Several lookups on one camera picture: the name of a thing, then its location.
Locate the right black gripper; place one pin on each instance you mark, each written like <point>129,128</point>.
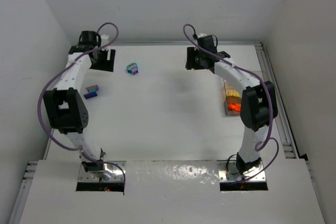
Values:
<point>191,59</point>

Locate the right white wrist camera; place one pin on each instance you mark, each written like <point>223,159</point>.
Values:
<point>201,35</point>

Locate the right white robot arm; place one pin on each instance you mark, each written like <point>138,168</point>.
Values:
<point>258,106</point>

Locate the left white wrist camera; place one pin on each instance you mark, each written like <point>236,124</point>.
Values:
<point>104,37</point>

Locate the yellow lego plate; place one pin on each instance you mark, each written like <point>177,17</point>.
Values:
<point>232,93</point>

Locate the grey clear plastic container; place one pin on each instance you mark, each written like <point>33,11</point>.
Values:
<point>230,113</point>

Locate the amber tinted plastic container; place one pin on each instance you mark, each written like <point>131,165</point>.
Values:
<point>227,87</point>

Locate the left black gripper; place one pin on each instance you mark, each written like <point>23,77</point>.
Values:
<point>104,60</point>

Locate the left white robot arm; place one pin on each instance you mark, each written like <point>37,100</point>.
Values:
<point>65,107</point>

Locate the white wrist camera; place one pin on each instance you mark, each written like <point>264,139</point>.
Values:
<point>104,37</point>
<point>201,35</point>

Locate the purple teal lego stack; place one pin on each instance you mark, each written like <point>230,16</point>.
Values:
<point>92,92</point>

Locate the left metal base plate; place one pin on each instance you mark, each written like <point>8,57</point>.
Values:
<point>112,171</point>

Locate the teal and purple lego cluster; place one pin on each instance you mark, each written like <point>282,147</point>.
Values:
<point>132,68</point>

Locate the large orange curved lego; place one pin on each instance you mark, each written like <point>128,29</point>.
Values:
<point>234,106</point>

